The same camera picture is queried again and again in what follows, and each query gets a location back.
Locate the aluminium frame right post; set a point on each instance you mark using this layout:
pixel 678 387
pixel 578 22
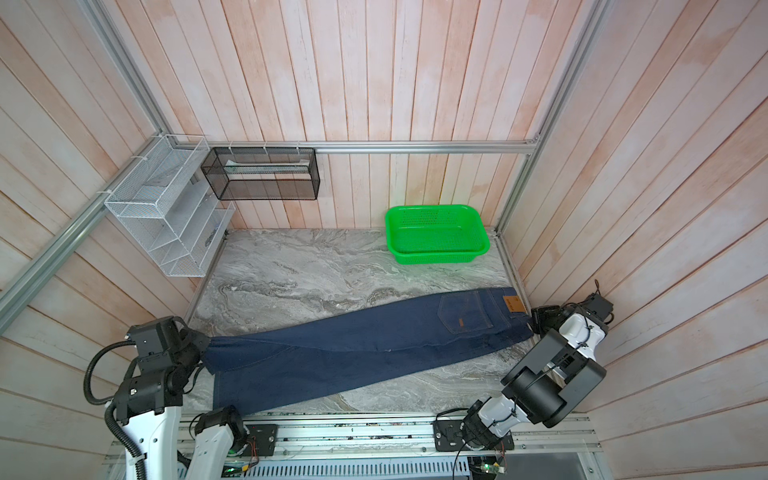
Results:
pixel 567 44

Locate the aluminium frame left bar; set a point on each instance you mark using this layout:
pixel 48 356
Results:
pixel 28 283

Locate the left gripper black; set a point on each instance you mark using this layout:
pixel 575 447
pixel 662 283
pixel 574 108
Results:
pixel 201 340

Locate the aluminium front rail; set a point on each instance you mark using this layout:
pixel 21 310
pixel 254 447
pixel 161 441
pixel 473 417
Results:
pixel 401 446

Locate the dark blue denim trousers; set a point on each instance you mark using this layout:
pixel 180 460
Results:
pixel 261 371

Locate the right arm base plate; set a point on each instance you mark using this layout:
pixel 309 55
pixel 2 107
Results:
pixel 449 436

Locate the aluminium frame back bar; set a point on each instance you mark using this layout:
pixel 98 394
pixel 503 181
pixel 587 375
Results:
pixel 393 147

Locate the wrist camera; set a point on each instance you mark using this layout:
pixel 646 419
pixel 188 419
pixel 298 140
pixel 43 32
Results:
pixel 157 339
pixel 597 309

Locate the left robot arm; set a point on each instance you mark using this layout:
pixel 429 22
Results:
pixel 145 413

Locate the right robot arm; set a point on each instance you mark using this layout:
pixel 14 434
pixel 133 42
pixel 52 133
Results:
pixel 554 377

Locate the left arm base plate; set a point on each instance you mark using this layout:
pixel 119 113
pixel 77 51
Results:
pixel 261 440

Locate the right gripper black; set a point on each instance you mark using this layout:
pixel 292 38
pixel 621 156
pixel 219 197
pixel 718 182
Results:
pixel 541 314

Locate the black mesh wall basket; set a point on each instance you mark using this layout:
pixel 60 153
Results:
pixel 262 173

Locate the aluminium frame bar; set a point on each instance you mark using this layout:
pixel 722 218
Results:
pixel 393 147
pixel 28 283

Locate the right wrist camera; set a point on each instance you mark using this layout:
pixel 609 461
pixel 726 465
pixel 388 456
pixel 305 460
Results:
pixel 597 309

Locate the green plastic basket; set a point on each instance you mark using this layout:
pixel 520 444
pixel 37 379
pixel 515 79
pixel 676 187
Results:
pixel 435 234

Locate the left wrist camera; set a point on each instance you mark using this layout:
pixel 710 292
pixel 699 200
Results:
pixel 157 339

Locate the white wire mesh shelf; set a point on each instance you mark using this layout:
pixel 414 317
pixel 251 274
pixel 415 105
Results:
pixel 170 209

